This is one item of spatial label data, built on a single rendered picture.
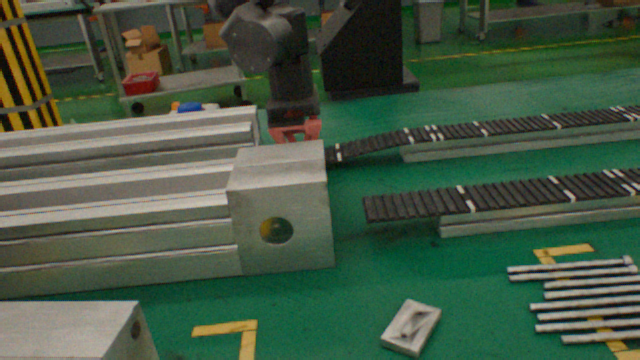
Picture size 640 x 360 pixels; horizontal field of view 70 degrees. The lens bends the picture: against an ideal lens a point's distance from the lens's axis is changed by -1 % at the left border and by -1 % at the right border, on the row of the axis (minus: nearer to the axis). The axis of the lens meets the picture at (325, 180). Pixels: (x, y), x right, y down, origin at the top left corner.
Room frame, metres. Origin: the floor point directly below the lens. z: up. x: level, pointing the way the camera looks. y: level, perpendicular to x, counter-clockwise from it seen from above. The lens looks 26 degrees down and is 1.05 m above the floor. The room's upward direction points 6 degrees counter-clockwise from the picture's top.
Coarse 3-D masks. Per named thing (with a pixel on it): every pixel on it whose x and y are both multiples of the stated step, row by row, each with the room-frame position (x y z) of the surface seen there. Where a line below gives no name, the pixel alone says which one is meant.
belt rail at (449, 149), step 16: (576, 128) 0.58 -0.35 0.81; (592, 128) 0.58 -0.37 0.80; (608, 128) 0.58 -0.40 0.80; (624, 128) 0.59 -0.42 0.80; (416, 144) 0.58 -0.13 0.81; (432, 144) 0.58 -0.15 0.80; (448, 144) 0.58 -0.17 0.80; (464, 144) 0.58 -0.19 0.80; (480, 144) 0.59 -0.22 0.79; (496, 144) 0.59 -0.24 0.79; (512, 144) 0.58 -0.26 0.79; (528, 144) 0.58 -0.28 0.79; (544, 144) 0.58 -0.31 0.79; (560, 144) 0.58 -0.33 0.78; (576, 144) 0.58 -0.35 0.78; (416, 160) 0.58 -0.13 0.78
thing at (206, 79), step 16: (80, 0) 3.24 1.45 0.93; (144, 0) 3.55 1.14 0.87; (160, 0) 3.34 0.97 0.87; (176, 0) 3.35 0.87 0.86; (192, 0) 3.37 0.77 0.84; (112, 16) 3.74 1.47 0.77; (112, 64) 3.25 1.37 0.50; (128, 64) 3.76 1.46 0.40; (128, 80) 3.45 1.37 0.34; (144, 80) 3.29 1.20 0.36; (160, 80) 3.68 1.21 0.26; (176, 80) 3.62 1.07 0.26; (192, 80) 3.56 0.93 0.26; (208, 80) 3.50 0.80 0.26; (224, 80) 3.44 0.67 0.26; (240, 80) 3.42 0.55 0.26; (128, 96) 3.28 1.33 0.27; (144, 96) 3.27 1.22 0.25; (160, 96) 3.29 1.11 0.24; (128, 112) 3.25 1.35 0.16
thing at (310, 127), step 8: (272, 120) 0.57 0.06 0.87; (280, 120) 0.56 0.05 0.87; (288, 120) 0.56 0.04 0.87; (296, 120) 0.56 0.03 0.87; (304, 120) 0.57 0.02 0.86; (312, 120) 0.57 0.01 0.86; (320, 120) 0.56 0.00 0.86; (272, 128) 0.55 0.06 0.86; (280, 128) 0.55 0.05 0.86; (288, 128) 0.55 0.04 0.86; (296, 128) 0.55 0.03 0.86; (304, 128) 0.56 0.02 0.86; (312, 128) 0.55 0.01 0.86; (320, 128) 0.55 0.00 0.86; (272, 136) 0.55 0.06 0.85; (280, 136) 0.55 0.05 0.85; (312, 136) 0.56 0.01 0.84
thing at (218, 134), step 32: (64, 128) 0.64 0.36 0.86; (96, 128) 0.63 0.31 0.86; (128, 128) 0.63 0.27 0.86; (160, 128) 0.63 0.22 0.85; (192, 128) 0.58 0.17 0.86; (224, 128) 0.56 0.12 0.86; (256, 128) 0.63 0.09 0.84; (0, 160) 0.56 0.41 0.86; (32, 160) 0.56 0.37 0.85; (64, 160) 0.57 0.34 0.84; (96, 160) 0.56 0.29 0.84; (128, 160) 0.56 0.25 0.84; (160, 160) 0.56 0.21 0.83; (192, 160) 0.56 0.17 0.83
